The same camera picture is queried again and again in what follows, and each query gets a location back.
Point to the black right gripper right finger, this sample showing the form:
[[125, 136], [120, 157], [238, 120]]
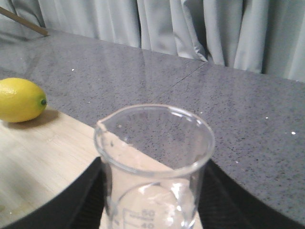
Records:
[[226, 205]]

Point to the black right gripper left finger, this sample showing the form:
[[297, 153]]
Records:
[[79, 206]]

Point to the glass measuring beaker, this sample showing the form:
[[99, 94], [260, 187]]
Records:
[[153, 158]]

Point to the wooden cutting board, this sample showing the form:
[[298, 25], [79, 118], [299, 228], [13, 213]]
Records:
[[39, 159]]

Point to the yellow lemon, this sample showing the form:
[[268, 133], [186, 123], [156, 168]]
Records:
[[20, 100]]

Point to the grey curtain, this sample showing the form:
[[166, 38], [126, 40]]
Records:
[[261, 36]]

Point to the wooden stick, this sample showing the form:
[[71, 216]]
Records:
[[23, 22]]

